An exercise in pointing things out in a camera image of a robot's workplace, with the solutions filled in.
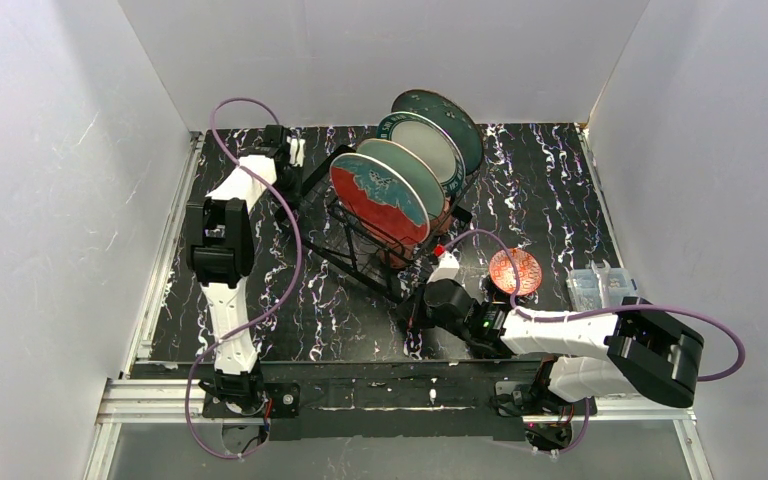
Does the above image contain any green rim lettered plate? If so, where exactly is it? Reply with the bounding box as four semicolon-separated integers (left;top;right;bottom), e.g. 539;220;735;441
376;111;466;197

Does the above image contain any black wire dish rack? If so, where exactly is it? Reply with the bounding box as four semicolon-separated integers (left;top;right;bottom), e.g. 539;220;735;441
293;145;440;302

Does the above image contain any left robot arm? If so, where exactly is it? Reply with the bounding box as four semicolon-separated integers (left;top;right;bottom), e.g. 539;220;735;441
184;125;303;416

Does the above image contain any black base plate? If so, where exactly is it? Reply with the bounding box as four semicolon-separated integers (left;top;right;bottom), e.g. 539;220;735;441
221;360;597;444

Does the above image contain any light green flower plate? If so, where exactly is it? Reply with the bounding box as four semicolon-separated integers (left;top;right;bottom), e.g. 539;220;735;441
357;138;446;222

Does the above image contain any dark blue glazed plate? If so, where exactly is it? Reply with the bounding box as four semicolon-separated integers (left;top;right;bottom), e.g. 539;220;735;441
391;89;484;176

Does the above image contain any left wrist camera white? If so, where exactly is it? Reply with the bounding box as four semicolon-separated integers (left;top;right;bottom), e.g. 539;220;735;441
289;138;306;168

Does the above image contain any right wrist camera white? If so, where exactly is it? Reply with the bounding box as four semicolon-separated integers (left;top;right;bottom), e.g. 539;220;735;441
428;245;460;284

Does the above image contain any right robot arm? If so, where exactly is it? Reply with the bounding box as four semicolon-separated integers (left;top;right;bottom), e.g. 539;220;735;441
397;279;704;408

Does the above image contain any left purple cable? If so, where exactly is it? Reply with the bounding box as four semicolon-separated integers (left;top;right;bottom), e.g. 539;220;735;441
183;97;306;462

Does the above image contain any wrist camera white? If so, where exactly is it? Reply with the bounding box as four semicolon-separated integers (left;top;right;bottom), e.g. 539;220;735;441
428;245;460;284
289;138;306;168

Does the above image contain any red teal floral plate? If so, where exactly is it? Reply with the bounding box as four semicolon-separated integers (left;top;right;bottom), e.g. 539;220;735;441
329;152;430;245

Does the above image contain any silver wrench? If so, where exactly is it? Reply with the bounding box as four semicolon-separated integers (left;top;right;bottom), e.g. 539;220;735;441
590;260;611;308

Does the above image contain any red geometric pattern bowl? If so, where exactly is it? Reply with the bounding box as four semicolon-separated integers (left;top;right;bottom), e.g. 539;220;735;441
488;248;543;297

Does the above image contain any clear plastic box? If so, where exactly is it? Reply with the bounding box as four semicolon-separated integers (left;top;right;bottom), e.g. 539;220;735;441
566;268;638;311

